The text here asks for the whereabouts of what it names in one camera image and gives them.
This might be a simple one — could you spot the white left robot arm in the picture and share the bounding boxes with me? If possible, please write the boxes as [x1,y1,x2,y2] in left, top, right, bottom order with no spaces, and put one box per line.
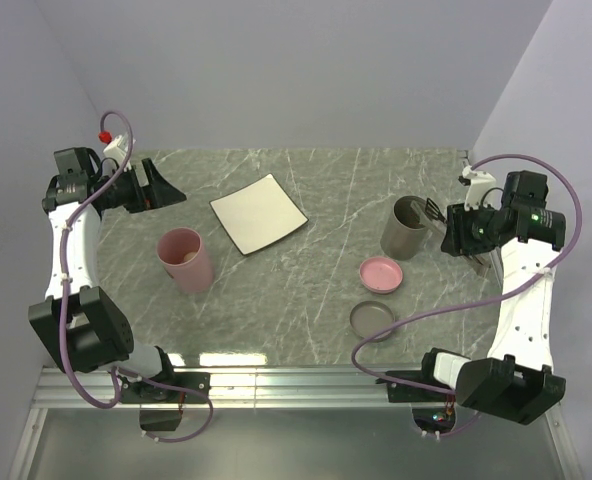
[28,147,186,402]

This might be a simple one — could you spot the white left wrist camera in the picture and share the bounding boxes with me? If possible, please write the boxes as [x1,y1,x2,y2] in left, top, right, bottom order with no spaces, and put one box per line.
[98,130,134,165]

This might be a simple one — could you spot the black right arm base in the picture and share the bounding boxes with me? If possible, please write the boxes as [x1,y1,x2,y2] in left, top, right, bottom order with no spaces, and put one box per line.
[375,369,460,434]

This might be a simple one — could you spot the pink cup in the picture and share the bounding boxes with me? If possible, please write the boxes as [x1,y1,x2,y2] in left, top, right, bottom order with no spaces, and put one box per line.
[156,227,214,294]

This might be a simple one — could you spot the metal tongs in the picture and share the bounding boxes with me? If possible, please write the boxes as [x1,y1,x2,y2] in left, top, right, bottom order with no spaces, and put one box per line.
[411,198,492,278]

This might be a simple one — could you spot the white square plate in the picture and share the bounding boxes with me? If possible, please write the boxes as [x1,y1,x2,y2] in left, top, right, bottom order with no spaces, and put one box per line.
[210,174,308,256]

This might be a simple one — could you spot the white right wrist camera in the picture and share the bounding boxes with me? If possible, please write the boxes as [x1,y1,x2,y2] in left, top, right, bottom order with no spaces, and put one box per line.
[459,166,497,211]

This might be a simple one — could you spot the pink lid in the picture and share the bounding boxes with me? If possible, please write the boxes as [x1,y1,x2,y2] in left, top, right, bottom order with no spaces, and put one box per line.
[359,256,404,294]

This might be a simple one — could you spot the aluminium rail frame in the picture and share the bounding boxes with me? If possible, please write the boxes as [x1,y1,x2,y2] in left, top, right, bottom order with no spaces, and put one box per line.
[10,366,582,479]

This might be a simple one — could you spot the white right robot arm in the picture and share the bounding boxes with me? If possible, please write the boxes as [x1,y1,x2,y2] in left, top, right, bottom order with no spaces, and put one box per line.
[417,167,566,425]

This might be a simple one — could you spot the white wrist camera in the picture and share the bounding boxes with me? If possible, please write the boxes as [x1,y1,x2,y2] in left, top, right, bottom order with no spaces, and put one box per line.
[459,166,497,211]
[98,130,134,165]

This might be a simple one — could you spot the grey lid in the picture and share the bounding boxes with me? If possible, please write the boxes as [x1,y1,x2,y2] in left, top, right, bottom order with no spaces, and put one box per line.
[349,300,396,339]

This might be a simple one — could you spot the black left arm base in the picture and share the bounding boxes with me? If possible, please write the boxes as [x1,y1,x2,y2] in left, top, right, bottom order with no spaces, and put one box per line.
[120,372,211,433]

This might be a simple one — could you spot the grey metal cup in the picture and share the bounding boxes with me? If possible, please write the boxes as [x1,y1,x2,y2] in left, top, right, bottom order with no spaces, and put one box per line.
[380,195,428,261]

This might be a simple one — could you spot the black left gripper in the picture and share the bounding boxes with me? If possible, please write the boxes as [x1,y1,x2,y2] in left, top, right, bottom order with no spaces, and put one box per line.
[99,158,186,214]

